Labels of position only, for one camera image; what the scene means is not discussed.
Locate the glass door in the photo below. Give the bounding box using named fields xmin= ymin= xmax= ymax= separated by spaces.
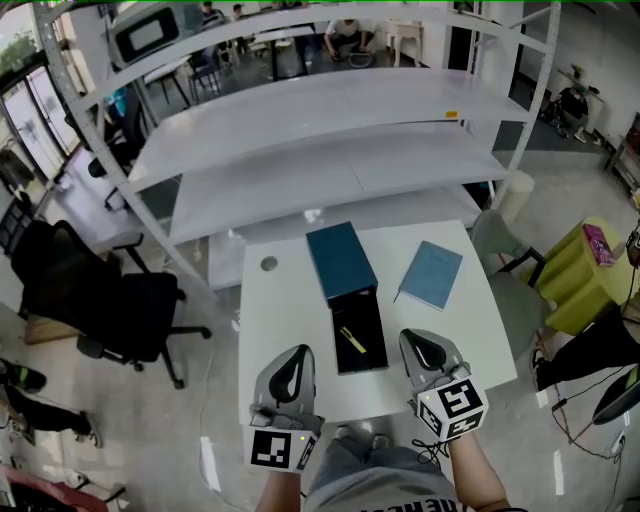
xmin=0 ymin=64 xmax=81 ymax=181

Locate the teal gift box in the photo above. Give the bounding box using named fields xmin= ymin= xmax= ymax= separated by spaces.
xmin=305 ymin=222 xmax=391 ymax=376

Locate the black drawer unit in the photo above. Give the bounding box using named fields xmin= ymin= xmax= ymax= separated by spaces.
xmin=0 ymin=202 xmax=35 ymax=256

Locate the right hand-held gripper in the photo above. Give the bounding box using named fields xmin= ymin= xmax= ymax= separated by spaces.
xmin=398 ymin=327 xmax=489 ymax=442

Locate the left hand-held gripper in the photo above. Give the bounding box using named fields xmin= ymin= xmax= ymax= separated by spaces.
xmin=243 ymin=343 xmax=326 ymax=474

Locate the black mesh office chair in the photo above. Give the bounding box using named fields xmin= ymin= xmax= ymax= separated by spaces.
xmin=64 ymin=84 xmax=151 ymax=211

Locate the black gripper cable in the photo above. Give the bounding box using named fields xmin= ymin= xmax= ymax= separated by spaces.
xmin=412 ymin=438 xmax=451 ymax=469

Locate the black floor cable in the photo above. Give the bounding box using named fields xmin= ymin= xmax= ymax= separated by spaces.
xmin=549 ymin=364 xmax=640 ymax=459

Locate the white dresser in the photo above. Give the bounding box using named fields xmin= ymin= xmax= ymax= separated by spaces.
xmin=387 ymin=19 xmax=426 ymax=69

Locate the person's right forearm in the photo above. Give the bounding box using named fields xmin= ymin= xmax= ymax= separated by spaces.
xmin=446 ymin=433 xmax=512 ymax=512

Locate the yellow-green side table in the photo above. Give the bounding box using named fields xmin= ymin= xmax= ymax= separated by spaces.
xmin=542 ymin=216 xmax=640 ymax=336

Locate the coat rack with clothes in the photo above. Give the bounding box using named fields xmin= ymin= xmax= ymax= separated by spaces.
xmin=0 ymin=147 xmax=36 ymax=194

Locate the grey-green armchair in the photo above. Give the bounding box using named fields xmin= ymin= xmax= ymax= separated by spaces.
xmin=469 ymin=209 xmax=551 ymax=361

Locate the person's grey shirt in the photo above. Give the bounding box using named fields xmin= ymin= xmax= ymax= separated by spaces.
xmin=303 ymin=439 xmax=464 ymax=512

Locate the white metal shelving rack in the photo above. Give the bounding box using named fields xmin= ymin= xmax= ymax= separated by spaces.
xmin=32 ymin=0 xmax=564 ymax=301

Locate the person's left forearm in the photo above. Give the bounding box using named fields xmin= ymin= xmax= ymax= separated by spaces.
xmin=257 ymin=467 xmax=307 ymax=512

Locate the wooden shelf cabinet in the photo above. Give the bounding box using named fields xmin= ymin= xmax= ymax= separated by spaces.
xmin=604 ymin=113 xmax=640 ymax=196

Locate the blue notebook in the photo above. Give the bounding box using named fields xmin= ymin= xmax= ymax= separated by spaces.
xmin=393 ymin=240 xmax=464 ymax=312

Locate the pink mat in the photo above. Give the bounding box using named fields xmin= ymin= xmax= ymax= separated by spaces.
xmin=0 ymin=464 xmax=109 ymax=512

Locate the white cylindrical bin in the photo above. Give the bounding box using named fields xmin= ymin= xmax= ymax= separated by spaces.
xmin=499 ymin=170 xmax=535 ymax=221

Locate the white table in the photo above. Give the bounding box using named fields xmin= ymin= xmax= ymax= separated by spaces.
xmin=237 ymin=219 xmax=519 ymax=426

